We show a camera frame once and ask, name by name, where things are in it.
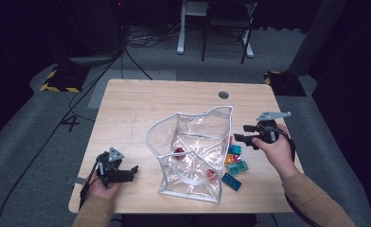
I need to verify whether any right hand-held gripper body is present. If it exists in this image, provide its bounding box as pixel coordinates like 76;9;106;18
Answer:
256;111;292;145

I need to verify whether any black chair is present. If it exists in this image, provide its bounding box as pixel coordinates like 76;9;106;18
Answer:
201;0;258;65

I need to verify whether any person's left hand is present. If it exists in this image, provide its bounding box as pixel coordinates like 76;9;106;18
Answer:
88;176;123;201

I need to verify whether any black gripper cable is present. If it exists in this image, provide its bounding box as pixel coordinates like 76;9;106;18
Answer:
279;128;321;227
79;160;101;211

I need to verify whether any black equipment rack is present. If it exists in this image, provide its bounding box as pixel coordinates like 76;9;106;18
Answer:
57;0;128;58

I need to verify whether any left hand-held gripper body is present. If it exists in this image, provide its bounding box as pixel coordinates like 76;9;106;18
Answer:
97;147;126;188

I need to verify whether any teal toy block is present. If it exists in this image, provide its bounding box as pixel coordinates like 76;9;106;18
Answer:
225;164;239;177
237;160;250;173

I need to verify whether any grey tape piece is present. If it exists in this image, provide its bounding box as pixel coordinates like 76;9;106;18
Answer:
67;176;87;187

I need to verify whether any long black floor cable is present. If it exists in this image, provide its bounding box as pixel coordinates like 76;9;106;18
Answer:
0;46;125;227

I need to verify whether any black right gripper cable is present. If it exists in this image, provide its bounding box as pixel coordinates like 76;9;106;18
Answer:
279;128;321;227

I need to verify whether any grey curtain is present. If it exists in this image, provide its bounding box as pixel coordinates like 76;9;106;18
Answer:
287;0;347;77

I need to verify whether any bundle of floor cables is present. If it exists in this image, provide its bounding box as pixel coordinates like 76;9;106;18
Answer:
125;23;183;50

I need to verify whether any person's right hand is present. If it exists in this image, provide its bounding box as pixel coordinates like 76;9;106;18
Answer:
252;126;300;181

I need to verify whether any grey flat stand foot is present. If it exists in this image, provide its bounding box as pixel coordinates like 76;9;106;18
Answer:
68;56;115;67

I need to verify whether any white desk frame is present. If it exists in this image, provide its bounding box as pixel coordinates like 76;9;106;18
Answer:
176;0;256;60

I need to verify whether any yellow black striped stand base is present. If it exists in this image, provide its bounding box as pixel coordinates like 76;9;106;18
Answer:
40;64;90;94
263;70;307;97

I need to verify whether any clear plastic bag white trim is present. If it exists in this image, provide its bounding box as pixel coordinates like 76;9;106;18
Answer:
144;105;234;203

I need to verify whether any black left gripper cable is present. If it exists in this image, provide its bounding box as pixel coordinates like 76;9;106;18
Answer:
79;160;101;211

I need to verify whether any maroon toy block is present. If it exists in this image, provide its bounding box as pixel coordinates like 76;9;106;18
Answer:
172;146;186;160

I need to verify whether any long blue toy block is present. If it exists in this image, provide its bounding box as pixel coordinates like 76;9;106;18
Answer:
221;172;242;192

